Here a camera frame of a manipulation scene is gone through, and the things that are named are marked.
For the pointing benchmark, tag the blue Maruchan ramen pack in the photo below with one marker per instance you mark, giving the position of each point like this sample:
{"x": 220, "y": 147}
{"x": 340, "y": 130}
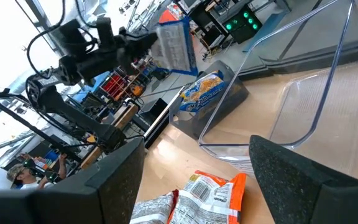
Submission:
{"x": 174, "y": 46}
{"x": 202, "y": 90}

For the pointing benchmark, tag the black computer with green lights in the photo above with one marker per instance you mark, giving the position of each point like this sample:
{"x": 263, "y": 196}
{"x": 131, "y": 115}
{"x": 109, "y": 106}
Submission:
{"x": 241, "y": 31}

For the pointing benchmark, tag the person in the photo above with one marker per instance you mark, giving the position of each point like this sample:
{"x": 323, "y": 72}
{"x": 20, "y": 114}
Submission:
{"x": 26, "y": 179}

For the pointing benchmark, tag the silver snack bag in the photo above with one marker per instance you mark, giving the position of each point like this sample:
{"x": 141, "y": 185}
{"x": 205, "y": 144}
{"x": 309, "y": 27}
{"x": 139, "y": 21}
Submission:
{"x": 154, "y": 210}

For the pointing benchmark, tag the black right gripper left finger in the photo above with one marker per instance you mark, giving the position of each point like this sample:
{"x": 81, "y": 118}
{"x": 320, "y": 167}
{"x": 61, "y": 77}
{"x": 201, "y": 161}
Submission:
{"x": 73, "y": 205}

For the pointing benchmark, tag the clear plastic bin with label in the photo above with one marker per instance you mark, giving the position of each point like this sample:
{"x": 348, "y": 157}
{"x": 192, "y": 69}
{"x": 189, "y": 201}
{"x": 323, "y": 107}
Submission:
{"x": 322, "y": 118}

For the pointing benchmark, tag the orange Maruchan ramen pack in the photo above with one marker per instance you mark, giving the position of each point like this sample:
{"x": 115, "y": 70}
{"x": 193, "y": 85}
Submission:
{"x": 207, "y": 199}

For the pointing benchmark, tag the red bin shelf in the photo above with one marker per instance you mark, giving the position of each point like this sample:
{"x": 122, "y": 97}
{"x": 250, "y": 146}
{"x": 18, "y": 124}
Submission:
{"x": 113, "y": 85}

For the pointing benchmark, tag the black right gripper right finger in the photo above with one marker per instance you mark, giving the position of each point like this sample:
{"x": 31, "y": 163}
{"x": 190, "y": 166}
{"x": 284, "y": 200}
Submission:
{"x": 306, "y": 199}

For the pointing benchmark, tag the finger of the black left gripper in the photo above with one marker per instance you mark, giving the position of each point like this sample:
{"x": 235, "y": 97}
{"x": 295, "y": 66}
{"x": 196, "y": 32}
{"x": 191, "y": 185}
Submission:
{"x": 132, "y": 59}
{"x": 141, "y": 38}

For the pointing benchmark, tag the dark smoked plastic bin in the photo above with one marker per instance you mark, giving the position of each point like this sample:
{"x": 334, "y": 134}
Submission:
{"x": 225, "y": 102}

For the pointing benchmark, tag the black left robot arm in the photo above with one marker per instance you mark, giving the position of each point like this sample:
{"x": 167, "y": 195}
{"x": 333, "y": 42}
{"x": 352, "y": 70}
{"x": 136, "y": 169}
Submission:
{"x": 73, "y": 115}

